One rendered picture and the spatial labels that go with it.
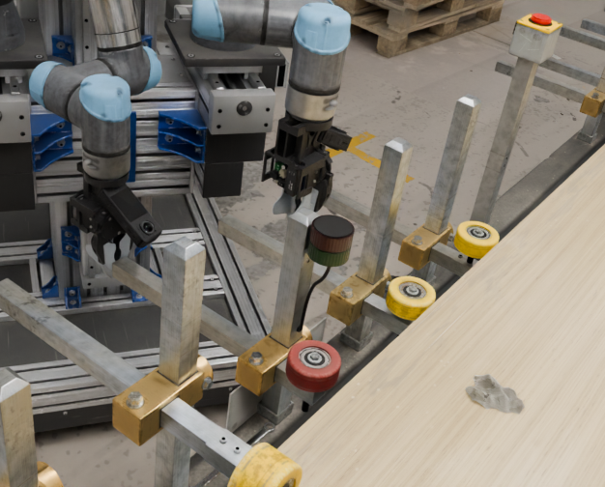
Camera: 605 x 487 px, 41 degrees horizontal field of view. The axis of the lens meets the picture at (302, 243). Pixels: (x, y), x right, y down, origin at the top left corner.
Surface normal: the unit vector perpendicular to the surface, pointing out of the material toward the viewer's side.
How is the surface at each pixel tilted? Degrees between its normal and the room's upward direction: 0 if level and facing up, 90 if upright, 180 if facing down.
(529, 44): 90
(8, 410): 90
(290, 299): 90
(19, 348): 0
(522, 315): 0
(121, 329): 0
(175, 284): 90
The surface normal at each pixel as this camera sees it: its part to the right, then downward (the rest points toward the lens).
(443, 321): 0.13, -0.81
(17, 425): 0.80, 0.43
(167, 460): -0.59, 0.40
